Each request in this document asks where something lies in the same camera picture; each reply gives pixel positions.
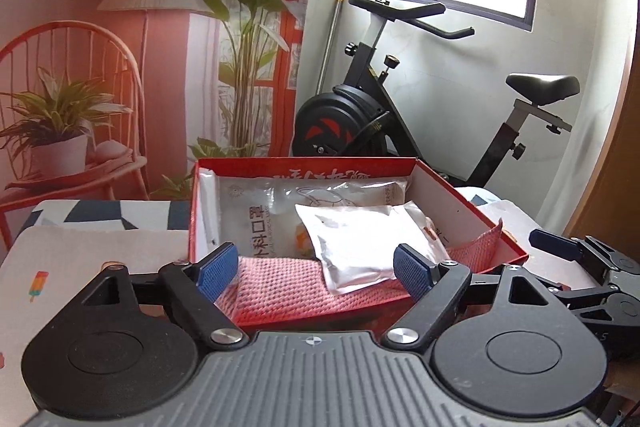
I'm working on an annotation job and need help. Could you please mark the printed wall backdrop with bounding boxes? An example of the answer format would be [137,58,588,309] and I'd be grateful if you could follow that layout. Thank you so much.
[0,0,322,253]

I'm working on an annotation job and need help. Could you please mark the white plastic packet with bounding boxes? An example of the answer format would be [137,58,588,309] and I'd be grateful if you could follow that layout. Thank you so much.
[295,202,453,295]

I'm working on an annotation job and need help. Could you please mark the brown wooden board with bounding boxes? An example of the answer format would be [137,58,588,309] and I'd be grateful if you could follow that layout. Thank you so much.
[564,0,640,250]

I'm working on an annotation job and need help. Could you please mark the red cardboard box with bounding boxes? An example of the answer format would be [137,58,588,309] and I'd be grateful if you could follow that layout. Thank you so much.
[187,157,530,334]

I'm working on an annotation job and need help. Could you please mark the clear face mask packet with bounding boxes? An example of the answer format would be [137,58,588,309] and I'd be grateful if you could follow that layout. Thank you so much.
[212,174,408,263]

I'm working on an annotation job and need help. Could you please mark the black exercise bike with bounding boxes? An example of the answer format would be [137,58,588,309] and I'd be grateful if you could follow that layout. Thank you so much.
[292,0,581,190]

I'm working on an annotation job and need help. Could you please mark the pink knitted cloth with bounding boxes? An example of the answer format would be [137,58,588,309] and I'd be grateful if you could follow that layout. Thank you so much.
[215,217,503,314]

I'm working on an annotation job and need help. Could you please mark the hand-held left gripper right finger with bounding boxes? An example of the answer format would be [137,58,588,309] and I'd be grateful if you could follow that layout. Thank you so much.
[381,244,556,350]

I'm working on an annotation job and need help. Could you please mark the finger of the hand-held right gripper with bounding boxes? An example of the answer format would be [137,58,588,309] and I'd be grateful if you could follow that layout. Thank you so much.
[547,284,619,306]
[530,229,640,280]

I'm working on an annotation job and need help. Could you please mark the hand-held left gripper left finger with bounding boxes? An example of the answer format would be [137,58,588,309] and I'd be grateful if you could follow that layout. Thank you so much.
[80,243,251,350]

